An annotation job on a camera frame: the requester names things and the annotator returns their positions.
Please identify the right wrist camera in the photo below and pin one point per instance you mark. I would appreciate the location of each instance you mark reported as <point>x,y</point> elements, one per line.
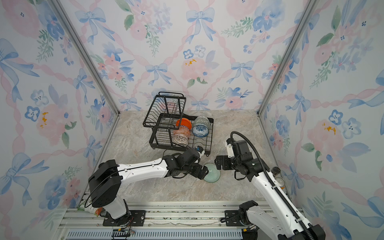
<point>237,148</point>

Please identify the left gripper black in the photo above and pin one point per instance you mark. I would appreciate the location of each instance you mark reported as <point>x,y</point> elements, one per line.
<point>198,174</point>

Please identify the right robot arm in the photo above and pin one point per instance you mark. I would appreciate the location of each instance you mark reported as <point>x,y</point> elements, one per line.
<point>289,223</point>

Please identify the black wire dish rack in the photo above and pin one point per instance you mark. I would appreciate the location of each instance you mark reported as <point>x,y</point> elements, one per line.
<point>165,116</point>

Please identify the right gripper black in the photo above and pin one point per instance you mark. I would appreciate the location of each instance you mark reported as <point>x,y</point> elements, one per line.
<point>225,159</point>

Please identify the green snack packet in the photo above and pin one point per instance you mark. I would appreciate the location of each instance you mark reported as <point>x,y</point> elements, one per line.
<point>95,211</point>

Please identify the brown lattice ceramic bowl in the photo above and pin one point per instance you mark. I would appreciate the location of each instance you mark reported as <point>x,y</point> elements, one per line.
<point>180,140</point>

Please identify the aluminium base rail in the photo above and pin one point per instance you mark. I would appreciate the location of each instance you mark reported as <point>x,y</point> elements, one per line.
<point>161,221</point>

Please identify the orange can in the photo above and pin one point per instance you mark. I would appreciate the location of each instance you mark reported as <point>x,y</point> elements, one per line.
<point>281,182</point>

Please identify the blue patterned ceramic bowl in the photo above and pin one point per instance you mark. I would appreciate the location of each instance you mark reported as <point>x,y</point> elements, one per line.
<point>201,127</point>

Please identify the orange plastic bowl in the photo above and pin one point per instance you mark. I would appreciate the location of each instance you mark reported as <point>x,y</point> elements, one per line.
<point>184,122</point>

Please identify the red patterned ceramic bowl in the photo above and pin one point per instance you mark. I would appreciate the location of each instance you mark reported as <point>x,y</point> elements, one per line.
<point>182,131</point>

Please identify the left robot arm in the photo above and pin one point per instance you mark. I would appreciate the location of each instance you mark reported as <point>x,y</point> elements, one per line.
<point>96,198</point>

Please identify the mint green ceramic bowl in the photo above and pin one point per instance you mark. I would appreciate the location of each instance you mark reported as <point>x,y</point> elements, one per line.
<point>213,174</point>

